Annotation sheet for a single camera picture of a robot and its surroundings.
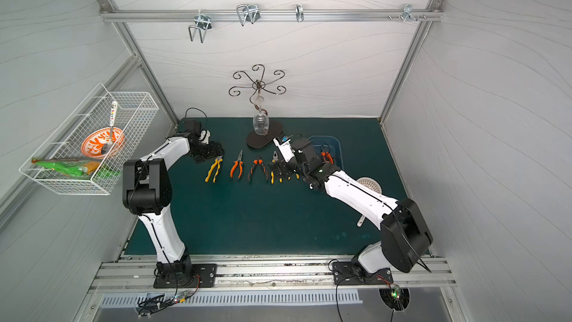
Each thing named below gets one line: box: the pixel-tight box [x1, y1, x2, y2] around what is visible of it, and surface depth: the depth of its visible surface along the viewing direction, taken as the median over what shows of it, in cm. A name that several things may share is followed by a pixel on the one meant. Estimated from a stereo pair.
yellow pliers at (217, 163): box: [204, 155, 223, 184], surface depth 103 cm
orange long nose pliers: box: [229, 149, 245, 179], surface depth 103 cm
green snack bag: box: [31, 157, 122, 179], surface depth 56 cm
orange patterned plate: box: [80, 126, 126, 160], surface depth 68 cm
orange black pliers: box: [247, 156, 269, 184], surface depth 103 cm
